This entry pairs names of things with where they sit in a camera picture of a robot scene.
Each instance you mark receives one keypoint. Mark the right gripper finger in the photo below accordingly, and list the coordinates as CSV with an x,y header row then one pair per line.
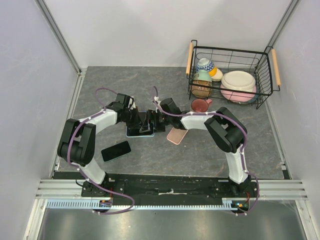
x,y
149,125
158,127

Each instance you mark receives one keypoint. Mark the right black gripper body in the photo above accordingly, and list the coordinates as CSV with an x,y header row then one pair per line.
x,y
166,120

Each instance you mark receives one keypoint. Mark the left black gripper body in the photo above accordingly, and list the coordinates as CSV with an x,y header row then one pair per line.
x,y
132,111

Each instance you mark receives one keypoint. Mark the pink phone case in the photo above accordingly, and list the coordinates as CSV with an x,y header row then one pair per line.
x,y
176,136

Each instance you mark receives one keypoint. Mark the white-edged black phone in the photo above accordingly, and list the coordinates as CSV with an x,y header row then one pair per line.
x,y
134,133

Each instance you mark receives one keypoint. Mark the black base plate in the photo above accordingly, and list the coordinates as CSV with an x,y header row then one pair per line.
x,y
161,189

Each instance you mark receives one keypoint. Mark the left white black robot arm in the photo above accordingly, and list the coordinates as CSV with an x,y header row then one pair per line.
x,y
78,140

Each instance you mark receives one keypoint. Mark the blue patterned bowl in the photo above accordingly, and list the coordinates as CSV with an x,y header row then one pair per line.
x,y
204,64

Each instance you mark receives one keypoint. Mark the pink speckled mug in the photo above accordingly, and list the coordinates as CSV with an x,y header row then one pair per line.
x,y
201,105

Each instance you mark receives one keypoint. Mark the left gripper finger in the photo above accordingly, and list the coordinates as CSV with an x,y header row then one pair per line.
x,y
133,123
143,127

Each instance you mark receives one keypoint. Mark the yellow white bowl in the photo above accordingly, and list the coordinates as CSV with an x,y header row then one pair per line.
x,y
216,74

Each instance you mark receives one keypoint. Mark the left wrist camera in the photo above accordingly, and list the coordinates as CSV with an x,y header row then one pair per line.
x,y
124,101

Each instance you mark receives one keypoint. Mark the cream plate stack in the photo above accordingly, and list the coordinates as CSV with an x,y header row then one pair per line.
x,y
239,81

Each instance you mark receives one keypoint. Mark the teal-edged black phone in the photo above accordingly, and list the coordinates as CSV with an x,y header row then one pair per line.
x,y
116,151

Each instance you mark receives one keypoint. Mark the light blue cable duct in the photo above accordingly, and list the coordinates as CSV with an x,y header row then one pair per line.
x,y
90,204

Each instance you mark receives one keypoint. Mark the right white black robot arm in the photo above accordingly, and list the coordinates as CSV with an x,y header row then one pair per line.
x,y
225,129

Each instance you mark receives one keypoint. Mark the lavender phone case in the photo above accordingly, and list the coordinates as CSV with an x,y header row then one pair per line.
x,y
144,115

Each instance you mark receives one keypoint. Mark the black wire dish basket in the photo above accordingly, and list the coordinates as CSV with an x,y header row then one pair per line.
x,y
262,65

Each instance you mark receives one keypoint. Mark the pink bowl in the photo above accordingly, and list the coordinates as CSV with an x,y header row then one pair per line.
x,y
239,97

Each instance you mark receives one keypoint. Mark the light blue phone case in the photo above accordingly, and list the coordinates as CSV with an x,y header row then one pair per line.
x,y
140,131

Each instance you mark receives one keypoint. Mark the green brown bowl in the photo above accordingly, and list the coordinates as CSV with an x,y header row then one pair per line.
x,y
201,84

